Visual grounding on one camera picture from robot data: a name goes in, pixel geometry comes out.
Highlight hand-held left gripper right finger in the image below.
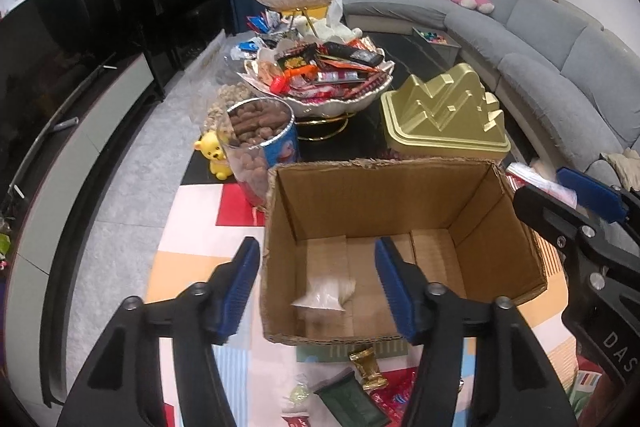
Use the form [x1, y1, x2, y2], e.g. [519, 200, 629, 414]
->
[374, 237, 588, 427]

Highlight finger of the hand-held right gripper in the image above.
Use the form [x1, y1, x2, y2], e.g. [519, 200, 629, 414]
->
[556, 167, 640, 228]
[512, 184, 640, 308]

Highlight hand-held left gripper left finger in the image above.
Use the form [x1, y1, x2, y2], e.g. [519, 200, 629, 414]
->
[56, 237, 262, 427]

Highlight brown cardboard box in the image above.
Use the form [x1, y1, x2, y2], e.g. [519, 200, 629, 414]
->
[259, 158, 548, 347]

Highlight dark green snack packet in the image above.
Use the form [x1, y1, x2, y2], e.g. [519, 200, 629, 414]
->
[312, 367, 391, 427]

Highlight person's right forearm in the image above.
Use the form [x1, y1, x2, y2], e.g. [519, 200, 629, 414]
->
[597, 364, 640, 423]

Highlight clear jar of chocolate snacks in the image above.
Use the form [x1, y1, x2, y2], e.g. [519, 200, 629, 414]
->
[220, 98, 301, 208]

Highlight beige cloth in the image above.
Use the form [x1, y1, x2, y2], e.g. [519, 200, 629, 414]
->
[600, 149, 640, 192]

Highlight red white plastic packet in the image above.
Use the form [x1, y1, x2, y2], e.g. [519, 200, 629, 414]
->
[505, 159, 581, 208]

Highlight colourful play mat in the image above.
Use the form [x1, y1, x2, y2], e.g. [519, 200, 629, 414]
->
[145, 184, 640, 427]

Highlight white powder packet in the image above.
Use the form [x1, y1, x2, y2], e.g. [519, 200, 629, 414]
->
[291, 277, 357, 312]

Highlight gold wrapped snack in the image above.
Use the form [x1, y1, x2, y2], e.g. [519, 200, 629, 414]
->
[348, 348, 388, 392]

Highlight red snack packet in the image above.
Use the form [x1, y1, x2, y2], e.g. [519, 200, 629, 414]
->
[372, 367, 421, 427]

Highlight light green candy packet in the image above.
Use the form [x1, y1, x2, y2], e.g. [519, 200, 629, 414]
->
[282, 374, 313, 413]

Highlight yellow bear toy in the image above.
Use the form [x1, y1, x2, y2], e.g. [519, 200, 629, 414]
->
[194, 130, 233, 182]

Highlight grey sofa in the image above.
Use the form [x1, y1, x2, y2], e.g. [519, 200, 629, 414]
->
[340, 0, 640, 208]

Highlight gold mountain-shaped box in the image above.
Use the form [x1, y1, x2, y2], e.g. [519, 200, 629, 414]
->
[380, 63, 512, 158]

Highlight clear bag of pistachios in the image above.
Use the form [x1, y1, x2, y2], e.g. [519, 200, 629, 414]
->
[202, 82, 258, 142]

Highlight white two-tier bowl stand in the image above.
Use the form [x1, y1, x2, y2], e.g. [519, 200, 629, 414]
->
[244, 0, 396, 140]

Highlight grey television stand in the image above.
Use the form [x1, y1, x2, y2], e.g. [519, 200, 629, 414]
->
[0, 52, 166, 403]

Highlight grey box of colourful items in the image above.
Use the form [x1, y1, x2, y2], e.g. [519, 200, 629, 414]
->
[412, 27, 462, 65]

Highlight pile of mixed snack packets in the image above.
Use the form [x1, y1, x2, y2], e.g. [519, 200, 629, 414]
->
[250, 34, 388, 100]

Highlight white crumpled plastic bag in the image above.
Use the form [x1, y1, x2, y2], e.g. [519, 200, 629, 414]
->
[295, 14, 362, 44]

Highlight loose snack packets on table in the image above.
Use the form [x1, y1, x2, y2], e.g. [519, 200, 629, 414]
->
[244, 12, 282, 38]

